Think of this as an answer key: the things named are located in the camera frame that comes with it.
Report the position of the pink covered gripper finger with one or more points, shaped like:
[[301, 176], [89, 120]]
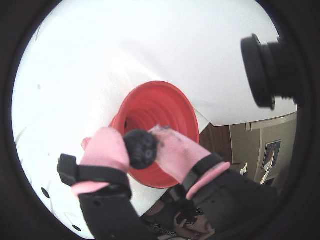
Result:
[[182, 155], [105, 152]]

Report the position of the red collapsible silicone cup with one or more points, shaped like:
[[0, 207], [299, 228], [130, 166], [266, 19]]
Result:
[[175, 112]]

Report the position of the white peg drying rack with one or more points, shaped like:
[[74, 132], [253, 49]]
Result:
[[62, 125]]

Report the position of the patterned floor rug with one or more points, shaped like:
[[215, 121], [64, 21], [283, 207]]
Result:
[[162, 228]]

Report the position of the dark framed picture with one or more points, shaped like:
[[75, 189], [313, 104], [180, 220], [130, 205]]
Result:
[[272, 150]]

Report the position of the black camera lens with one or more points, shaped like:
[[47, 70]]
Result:
[[257, 72]]

